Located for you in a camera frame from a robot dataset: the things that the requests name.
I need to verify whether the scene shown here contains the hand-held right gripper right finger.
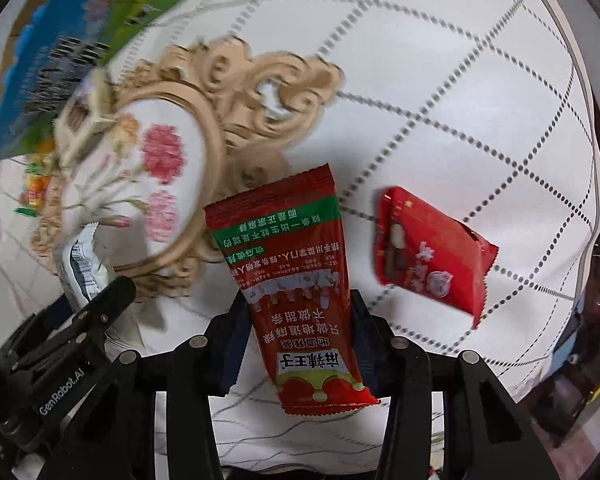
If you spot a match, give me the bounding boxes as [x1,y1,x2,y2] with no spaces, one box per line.
[350,289,562,480]

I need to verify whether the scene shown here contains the small red snack packet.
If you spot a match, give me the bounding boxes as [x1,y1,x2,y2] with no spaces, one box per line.
[375,186,500,331]

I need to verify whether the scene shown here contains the silver white snack packet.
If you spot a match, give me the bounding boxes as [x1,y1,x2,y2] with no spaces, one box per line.
[52,224,112,311]

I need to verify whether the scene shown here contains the long red green-banded packet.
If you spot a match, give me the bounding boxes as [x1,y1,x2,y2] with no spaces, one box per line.
[203,162,381,416]

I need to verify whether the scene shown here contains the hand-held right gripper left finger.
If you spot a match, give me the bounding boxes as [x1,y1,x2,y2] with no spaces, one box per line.
[37,292,254,480]

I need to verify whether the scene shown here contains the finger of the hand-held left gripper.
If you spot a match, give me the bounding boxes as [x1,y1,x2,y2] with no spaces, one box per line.
[24,274,139,362]

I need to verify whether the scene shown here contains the white quilted floral blanket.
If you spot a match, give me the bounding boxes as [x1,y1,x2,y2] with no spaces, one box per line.
[0,0,600,461]

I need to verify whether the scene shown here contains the cardboard box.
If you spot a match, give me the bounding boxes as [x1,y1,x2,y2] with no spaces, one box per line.
[0,0,215,163]

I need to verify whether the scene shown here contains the white chocolate stick packet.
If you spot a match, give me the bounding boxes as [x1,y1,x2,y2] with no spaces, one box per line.
[55,67,117,166]

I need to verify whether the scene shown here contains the green fruit candy packet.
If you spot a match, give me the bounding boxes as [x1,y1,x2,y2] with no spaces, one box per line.
[14,150,56,217]

